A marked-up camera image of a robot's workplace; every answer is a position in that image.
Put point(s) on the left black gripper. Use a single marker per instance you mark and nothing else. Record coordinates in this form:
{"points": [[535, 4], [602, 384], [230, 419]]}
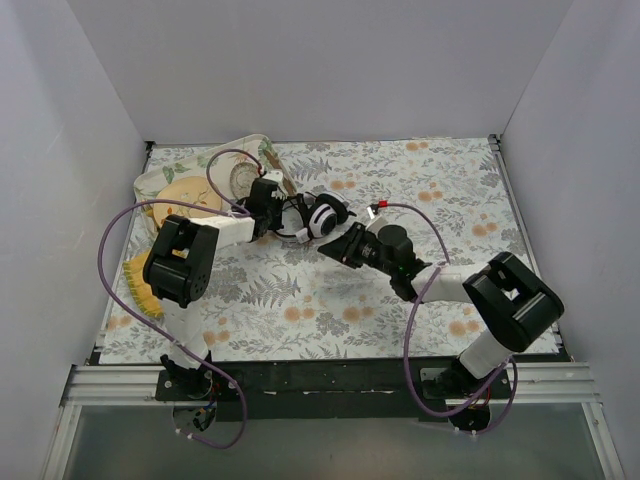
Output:
{"points": [[275, 206]]}

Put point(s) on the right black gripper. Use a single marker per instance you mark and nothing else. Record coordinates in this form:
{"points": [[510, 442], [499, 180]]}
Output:
{"points": [[353, 246]]}

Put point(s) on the white black headphones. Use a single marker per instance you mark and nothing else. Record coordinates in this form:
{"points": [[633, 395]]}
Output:
{"points": [[320, 215]]}

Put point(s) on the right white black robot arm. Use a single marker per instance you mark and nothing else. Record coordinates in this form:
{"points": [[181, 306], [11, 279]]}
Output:
{"points": [[515, 305]]}

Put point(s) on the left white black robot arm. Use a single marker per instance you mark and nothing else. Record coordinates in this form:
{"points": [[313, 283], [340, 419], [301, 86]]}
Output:
{"points": [[179, 266]]}

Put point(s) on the brown wooden stick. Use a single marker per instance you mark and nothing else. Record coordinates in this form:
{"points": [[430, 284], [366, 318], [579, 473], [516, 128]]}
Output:
{"points": [[287, 185]]}

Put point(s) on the speckled grey oval plate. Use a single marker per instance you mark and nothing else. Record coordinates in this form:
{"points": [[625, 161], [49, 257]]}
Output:
{"points": [[241, 179]]}

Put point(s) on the floral rectangular tray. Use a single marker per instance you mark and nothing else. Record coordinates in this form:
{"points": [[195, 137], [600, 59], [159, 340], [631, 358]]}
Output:
{"points": [[213, 163]]}

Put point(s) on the beige bird oval plate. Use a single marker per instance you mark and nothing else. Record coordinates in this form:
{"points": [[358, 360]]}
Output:
{"points": [[192, 190]]}

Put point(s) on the floral table mat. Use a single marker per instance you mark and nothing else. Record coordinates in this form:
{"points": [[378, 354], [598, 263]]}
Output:
{"points": [[276, 299]]}

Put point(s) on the yellow woven bamboo basket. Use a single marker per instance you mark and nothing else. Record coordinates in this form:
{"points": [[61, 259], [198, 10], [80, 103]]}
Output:
{"points": [[141, 292]]}

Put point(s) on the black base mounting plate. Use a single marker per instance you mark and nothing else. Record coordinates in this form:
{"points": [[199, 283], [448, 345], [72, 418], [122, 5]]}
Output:
{"points": [[319, 389]]}

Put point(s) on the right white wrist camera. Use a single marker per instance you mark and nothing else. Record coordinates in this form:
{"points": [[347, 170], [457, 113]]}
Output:
{"points": [[376, 220]]}

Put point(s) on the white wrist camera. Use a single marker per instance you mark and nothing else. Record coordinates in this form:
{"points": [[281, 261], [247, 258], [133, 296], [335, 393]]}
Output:
{"points": [[273, 175], [376, 220]]}

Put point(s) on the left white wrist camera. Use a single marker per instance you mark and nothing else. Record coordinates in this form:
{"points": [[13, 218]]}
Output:
{"points": [[273, 175]]}

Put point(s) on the aluminium frame rail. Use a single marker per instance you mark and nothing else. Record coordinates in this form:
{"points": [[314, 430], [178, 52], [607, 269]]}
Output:
{"points": [[120, 385]]}

